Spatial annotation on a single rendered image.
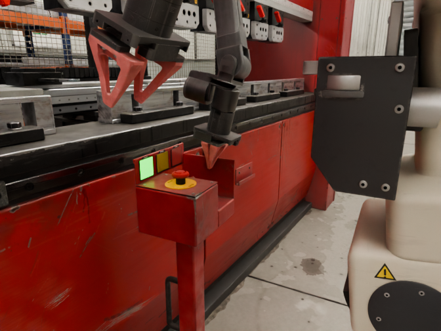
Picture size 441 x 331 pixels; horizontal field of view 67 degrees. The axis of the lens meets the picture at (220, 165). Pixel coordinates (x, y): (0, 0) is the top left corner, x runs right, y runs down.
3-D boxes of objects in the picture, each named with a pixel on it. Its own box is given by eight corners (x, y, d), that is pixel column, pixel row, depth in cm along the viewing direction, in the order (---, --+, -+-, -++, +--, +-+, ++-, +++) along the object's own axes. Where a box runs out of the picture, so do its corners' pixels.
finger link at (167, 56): (92, 91, 42) (110, 16, 37) (131, 88, 48) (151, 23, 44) (130, 119, 40) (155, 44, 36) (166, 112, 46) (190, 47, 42)
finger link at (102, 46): (73, 92, 39) (91, 13, 35) (117, 89, 45) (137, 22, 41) (113, 122, 37) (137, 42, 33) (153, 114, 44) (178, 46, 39)
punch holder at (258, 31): (254, 38, 160) (255, 0, 155) (239, 39, 164) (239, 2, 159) (268, 40, 172) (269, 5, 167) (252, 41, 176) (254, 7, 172)
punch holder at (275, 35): (272, 41, 176) (273, 6, 171) (257, 41, 180) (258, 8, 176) (283, 43, 188) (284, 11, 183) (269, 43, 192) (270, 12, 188)
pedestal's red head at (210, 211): (196, 248, 71) (194, 169, 66) (138, 232, 78) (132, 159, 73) (234, 213, 89) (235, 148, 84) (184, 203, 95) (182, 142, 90)
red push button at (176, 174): (183, 190, 73) (182, 175, 72) (168, 187, 75) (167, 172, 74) (192, 184, 77) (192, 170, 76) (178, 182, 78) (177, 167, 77)
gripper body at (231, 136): (205, 129, 84) (210, 100, 82) (240, 142, 81) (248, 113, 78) (191, 133, 79) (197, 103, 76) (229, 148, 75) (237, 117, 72)
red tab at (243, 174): (239, 185, 142) (239, 170, 140) (235, 184, 143) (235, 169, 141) (254, 176, 154) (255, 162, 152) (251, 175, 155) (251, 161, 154)
